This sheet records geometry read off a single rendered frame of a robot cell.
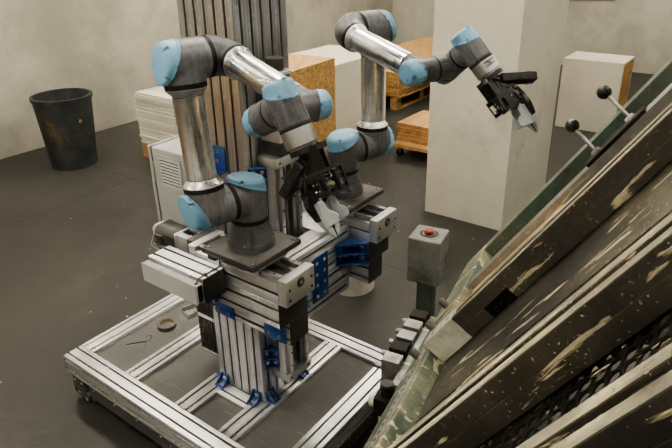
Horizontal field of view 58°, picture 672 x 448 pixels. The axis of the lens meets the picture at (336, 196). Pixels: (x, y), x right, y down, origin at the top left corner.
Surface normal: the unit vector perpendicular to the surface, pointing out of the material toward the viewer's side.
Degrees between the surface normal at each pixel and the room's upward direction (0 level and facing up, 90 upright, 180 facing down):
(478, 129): 90
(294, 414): 0
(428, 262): 90
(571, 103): 90
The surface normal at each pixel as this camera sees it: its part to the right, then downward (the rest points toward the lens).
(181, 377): -0.02, -0.91
